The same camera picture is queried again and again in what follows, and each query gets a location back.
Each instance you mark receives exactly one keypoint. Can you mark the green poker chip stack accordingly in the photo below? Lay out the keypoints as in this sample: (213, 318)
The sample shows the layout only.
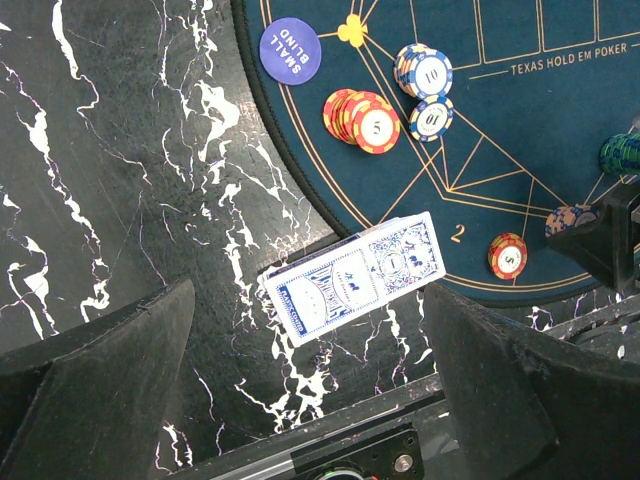
(619, 155)

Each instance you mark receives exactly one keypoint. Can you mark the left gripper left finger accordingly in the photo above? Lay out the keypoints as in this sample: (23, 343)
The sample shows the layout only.
(88, 403)

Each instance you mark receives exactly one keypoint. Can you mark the red yellow chips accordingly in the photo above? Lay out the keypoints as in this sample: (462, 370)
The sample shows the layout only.
(362, 118)

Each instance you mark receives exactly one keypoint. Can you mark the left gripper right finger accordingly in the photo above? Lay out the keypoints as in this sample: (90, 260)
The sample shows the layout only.
(526, 405)

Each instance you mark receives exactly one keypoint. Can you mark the purple small blind button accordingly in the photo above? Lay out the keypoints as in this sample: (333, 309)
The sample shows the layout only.
(290, 51)

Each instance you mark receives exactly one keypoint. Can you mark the blue white chip stack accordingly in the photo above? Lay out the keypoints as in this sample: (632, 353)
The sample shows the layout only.
(567, 217)

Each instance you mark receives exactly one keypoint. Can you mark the round blue poker mat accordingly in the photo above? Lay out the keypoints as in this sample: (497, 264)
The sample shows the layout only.
(538, 86)

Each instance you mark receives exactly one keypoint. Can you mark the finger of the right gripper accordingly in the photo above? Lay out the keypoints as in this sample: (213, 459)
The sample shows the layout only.
(605, 247)

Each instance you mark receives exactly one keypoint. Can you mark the blue white chips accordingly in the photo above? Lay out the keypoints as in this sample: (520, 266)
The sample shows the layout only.
(421, 71)

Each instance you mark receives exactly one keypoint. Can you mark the red yellow chip stack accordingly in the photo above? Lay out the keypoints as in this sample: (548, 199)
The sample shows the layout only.
(507, 256)

